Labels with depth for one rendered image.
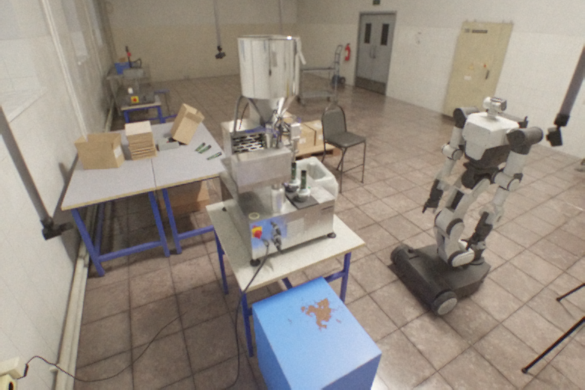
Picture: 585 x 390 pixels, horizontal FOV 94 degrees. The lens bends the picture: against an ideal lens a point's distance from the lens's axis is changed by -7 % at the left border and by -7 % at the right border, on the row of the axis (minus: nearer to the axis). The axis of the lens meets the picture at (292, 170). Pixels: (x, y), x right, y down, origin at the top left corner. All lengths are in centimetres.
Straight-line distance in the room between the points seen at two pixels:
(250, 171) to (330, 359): 88
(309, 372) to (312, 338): 15
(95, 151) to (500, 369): 334
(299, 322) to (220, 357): 79
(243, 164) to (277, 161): 16
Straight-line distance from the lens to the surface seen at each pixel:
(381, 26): 904
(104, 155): 289
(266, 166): 131
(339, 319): 157
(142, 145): 293
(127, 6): 1147
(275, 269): 156
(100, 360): 245
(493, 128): 201
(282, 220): 147
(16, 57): 334
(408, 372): 221
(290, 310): 159
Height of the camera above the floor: 187
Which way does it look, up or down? 27 degrees down
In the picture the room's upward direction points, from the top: straight up
